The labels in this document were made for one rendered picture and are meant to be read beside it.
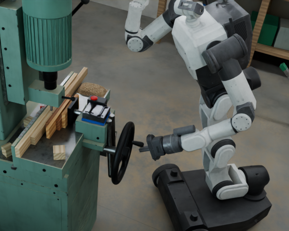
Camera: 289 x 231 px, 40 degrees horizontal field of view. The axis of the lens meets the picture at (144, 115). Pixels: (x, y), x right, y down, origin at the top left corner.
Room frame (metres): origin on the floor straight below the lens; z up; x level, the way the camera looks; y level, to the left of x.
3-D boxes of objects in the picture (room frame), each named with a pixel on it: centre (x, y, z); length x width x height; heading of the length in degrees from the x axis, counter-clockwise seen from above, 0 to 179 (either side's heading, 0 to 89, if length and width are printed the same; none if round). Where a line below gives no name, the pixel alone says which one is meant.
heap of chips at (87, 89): (1.62, 0.27, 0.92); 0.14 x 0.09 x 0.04; 81
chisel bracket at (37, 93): (1.36, 0.42, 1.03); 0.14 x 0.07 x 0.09; 81
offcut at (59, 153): (1.13, 0.31, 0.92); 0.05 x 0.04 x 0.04; 107
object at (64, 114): (1.39, 0.33, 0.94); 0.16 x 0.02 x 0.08; 171
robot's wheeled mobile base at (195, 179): (1.73, -0.53, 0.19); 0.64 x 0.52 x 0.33; 111
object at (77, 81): (1.47, 0.39, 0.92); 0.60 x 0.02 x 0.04; 171
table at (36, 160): (1.37, 0.29, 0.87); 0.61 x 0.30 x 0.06; 171
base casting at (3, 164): (1.38, 0.53, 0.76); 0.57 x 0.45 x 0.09; 81
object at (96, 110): (1.36, 0.21, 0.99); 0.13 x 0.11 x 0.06; 171
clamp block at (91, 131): (1.36, 0.21, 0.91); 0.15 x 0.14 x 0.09; 171
